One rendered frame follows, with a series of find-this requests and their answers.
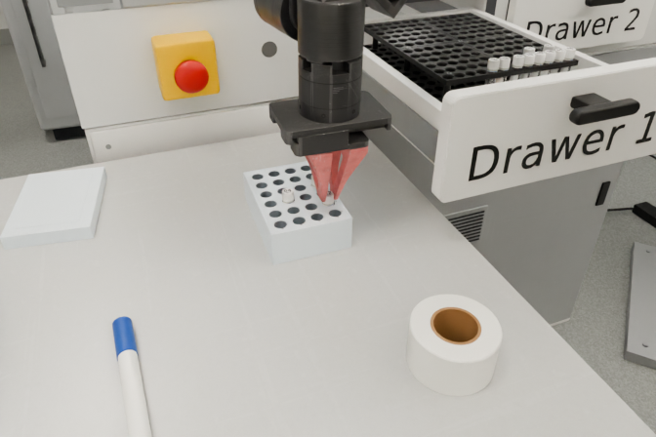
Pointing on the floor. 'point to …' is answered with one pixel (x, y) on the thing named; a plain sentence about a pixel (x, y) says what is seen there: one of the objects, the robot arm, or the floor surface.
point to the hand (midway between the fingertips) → (328, 191)
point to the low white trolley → (268, 317)
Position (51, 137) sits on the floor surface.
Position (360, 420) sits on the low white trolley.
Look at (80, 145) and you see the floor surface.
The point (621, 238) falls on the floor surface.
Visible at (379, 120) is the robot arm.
